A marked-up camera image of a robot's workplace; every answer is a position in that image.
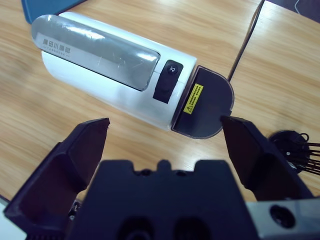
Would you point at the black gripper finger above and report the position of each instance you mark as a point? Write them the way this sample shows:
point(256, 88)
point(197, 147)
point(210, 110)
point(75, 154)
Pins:
point(260, 165)
point(62, 172)

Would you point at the silver coffee machine lever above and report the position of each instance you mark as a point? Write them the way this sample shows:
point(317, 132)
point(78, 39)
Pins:
point(95, 52)

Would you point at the white capsule coffee machine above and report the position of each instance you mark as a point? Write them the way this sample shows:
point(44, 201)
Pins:
point(105, 92)

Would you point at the black capsule holder with rods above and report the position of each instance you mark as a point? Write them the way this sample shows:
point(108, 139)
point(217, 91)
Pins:
point(295, 150)

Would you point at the clear water tank black lid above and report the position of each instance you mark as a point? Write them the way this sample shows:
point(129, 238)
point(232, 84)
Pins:
point(210, 110)

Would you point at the dark blue plastic tray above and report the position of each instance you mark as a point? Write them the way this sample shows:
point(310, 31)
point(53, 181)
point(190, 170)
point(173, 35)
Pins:
point(50, 8)

